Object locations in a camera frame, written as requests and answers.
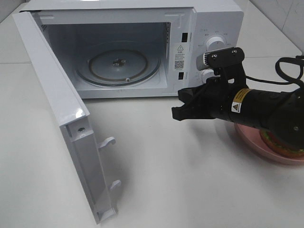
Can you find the pink round plate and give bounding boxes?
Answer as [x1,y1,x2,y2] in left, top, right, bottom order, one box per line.
[234,124,304,166]

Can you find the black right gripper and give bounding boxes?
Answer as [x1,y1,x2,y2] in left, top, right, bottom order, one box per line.
[171,78,238,121]

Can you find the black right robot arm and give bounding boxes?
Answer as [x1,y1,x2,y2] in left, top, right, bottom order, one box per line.
[172,77,304,144]

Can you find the white microwave oven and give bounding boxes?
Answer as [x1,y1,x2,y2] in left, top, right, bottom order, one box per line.
[19,0,244,99]

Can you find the glass microwave turntable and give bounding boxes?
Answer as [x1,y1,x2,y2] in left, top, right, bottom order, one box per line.
[76,41,161,87]

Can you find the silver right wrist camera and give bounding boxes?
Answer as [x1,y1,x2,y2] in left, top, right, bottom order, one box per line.
[196,47,245,70]

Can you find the white microwave knob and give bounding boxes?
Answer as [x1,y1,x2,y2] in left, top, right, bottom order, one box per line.
[200,69,215,84]
[206,35,226,51]

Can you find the burger with lettuce and cheese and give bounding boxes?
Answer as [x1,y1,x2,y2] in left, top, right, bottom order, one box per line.
[259,130,304,158]

